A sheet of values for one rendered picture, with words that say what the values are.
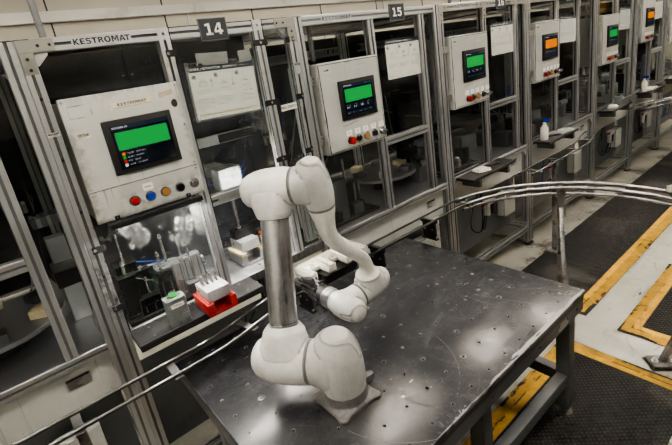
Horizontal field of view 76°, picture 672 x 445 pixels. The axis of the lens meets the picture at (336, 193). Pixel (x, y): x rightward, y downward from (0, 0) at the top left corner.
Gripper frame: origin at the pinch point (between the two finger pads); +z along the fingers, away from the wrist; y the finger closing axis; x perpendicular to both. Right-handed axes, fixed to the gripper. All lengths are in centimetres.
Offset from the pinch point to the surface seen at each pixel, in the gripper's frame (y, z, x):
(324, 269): -2.5, 3.5, -17.0
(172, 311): 10, 7, 54
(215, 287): 13.3, 4.5, 36.5
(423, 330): -20, -48, -27
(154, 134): 77, 17, 40
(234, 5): 174, 373, -198
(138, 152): 72, 17, 47
